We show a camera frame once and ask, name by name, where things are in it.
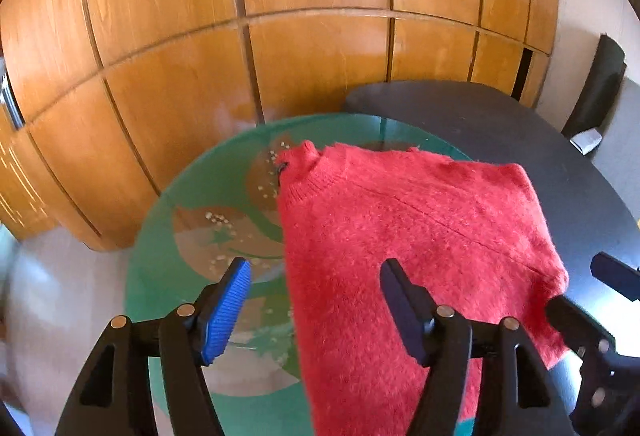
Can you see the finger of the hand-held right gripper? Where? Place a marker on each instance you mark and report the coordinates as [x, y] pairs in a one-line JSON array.
[[617, 276], [575, 326]]

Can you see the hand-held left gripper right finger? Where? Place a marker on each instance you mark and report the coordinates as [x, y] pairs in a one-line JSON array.
[[405, 311]]

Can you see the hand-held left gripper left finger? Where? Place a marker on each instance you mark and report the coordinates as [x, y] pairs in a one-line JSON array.
[[225, 311]]

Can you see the red knit sweater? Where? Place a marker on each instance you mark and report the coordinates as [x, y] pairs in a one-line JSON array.
[[400, 226]]

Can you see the black leather ottoman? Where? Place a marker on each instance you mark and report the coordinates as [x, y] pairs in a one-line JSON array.
[[575, 196]]

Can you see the green round glass table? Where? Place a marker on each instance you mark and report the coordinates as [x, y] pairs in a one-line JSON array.
[[165, 241]]

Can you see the black upright pad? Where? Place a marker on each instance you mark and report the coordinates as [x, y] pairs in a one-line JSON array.
[[595, 86]]

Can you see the wooden wardrobe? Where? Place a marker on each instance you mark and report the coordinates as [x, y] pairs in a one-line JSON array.
[[175, 41]]

